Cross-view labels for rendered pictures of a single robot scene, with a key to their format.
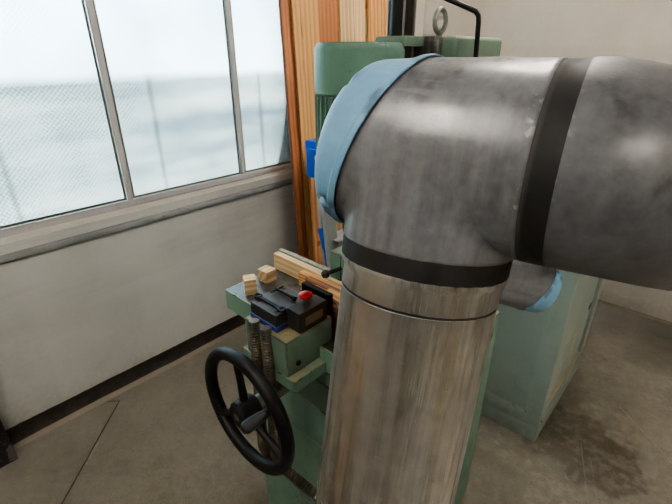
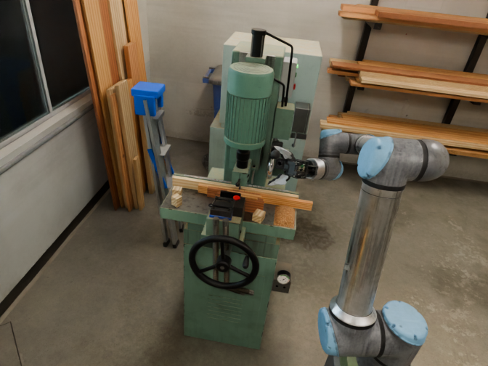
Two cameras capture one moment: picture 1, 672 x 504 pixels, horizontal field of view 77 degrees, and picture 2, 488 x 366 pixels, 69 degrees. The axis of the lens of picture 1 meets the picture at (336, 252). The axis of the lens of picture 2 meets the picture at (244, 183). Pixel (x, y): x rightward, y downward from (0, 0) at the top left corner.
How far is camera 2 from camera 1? 88 cm
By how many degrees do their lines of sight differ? 34
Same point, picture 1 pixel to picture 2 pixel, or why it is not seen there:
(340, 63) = (255, 84)
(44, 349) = not seen: outside the picture
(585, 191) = (430, 170)
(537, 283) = (337, 168)
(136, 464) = (67, 350)
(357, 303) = (380, 198)
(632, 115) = (436, 157)
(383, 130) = (393, 161)
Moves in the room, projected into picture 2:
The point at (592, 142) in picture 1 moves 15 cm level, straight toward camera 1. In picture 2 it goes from (432, 163) to (466, 196)
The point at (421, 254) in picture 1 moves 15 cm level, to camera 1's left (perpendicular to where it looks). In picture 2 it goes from (399, 185) to (363, 200)
